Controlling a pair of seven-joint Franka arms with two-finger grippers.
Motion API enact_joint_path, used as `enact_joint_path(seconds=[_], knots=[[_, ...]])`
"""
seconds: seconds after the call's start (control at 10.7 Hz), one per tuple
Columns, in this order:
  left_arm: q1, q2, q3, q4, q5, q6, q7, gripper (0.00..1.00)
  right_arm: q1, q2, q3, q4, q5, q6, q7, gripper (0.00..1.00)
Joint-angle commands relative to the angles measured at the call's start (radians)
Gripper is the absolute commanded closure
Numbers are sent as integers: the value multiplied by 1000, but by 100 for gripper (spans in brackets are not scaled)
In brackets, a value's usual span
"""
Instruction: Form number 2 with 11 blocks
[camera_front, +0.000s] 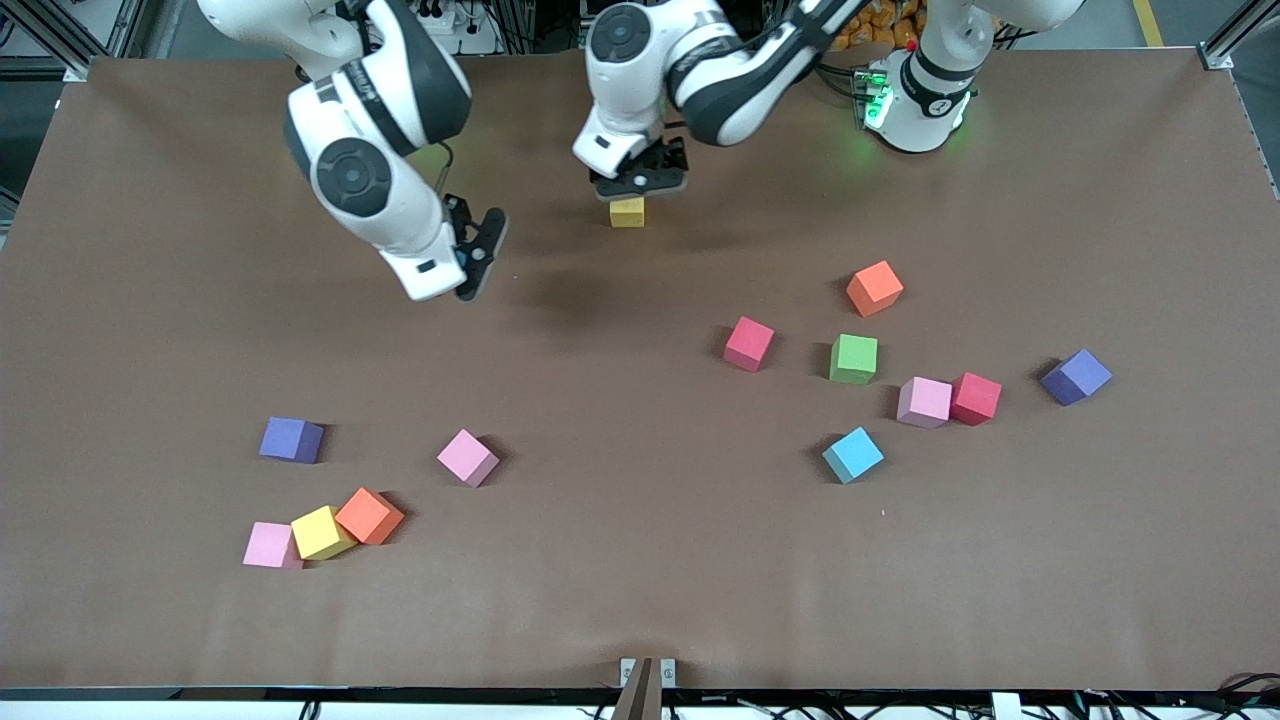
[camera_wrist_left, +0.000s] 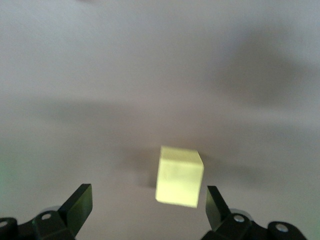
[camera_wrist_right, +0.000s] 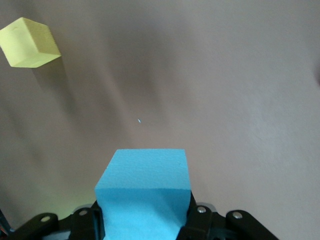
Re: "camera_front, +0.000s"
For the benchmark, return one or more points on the blue foam cube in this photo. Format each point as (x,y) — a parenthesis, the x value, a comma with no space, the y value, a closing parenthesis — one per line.
(853,453)

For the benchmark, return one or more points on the orange fruit bag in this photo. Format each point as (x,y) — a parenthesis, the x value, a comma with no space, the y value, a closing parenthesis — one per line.
(885,25)

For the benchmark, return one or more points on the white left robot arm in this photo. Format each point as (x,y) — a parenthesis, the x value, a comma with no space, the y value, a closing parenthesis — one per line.
(720,90)

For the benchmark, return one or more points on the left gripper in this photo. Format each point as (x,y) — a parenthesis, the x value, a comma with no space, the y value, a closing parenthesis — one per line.
(664,160)

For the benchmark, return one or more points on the grey camera pole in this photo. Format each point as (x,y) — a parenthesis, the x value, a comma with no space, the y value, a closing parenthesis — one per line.
(640,695)

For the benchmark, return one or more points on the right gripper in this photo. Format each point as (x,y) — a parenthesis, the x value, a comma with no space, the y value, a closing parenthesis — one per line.
(461,216)

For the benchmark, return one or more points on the purple foam cube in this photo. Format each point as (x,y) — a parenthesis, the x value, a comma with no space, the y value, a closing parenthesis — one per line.
(288,438)
(1077,375)

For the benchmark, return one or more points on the green foam cube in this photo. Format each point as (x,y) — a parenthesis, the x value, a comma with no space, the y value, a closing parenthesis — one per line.
(854,355)

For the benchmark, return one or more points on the paper table cover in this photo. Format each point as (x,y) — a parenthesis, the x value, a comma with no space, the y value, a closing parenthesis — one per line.
(640,580)

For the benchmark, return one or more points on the orange foam cube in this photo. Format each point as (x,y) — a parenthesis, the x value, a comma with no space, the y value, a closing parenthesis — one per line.
(875,287)
(368,514)

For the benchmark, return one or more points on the yellow foam cube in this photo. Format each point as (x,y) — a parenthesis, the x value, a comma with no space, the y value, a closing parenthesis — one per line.
(628,213)
(320,531)

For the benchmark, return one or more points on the metal mounting bracket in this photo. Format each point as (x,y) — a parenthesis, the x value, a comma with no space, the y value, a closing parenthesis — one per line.
(669,672)

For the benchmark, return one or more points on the red foam cube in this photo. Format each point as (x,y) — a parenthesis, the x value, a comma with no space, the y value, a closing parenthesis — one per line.
(976,396)
(749,341)

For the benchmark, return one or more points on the small white bracket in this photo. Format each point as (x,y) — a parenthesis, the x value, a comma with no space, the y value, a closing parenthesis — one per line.
(1005,706)

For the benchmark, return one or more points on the pink foam cube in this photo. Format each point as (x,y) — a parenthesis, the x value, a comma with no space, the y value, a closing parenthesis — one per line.
(925,400)
(466,456)
(266,544)

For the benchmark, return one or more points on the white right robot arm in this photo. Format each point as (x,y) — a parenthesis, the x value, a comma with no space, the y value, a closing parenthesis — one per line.
(350,175)

